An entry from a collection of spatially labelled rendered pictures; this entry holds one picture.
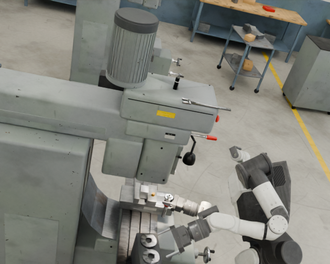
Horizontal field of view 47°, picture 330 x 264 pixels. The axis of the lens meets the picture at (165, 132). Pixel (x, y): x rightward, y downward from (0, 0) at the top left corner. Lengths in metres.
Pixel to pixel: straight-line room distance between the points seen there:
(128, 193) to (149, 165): 0.49
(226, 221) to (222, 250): 2.09
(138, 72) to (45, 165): 0.66
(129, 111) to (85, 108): 0.22
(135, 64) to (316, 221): 3.31
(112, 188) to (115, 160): 1.94
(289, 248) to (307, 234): 2.56
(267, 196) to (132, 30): 0.93
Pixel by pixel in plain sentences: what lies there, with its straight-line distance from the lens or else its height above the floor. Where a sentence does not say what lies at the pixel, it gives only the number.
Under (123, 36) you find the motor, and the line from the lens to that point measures 1.70.
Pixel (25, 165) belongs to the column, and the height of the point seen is 1.42.
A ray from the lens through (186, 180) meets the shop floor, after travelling 4.27.
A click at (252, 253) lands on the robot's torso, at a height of 1.40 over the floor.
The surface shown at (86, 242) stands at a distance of 2.56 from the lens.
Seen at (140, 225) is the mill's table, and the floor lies 0.92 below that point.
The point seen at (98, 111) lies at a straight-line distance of 1.87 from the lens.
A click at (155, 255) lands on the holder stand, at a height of 1.14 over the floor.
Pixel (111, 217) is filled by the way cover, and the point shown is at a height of 0.87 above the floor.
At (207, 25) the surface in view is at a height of 0.39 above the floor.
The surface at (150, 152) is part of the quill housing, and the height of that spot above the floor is 1.54.
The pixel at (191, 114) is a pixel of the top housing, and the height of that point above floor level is 1.84.
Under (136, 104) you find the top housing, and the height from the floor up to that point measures 1.83.
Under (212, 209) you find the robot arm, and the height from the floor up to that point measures 1.59.
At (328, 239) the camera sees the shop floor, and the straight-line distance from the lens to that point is 4.49.
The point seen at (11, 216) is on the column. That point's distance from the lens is 2.30.
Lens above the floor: 2.77
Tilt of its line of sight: 34 degrees down
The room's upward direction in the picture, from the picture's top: 16 degrees clockwise
